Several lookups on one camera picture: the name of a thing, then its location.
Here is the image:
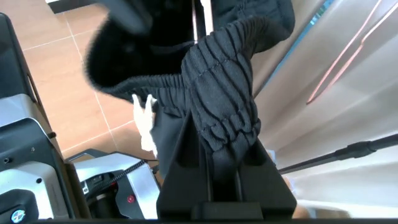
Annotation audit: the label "black clothes rack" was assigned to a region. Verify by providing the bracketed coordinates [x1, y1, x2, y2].
[278, 133, 398, 175]

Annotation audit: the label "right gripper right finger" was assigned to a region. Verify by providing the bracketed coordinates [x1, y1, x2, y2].
[238, 138, 297, 219]

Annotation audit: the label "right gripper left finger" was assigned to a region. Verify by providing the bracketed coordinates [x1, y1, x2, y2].
[156, 110, 215, 219]

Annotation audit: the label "pink clothes hanger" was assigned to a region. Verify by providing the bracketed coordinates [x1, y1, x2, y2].
[191, 0, 199, 43]
[306, 0, 398, 105]

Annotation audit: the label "black drawstring shorts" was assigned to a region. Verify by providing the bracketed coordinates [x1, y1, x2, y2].
[83, 0, 296, 202]

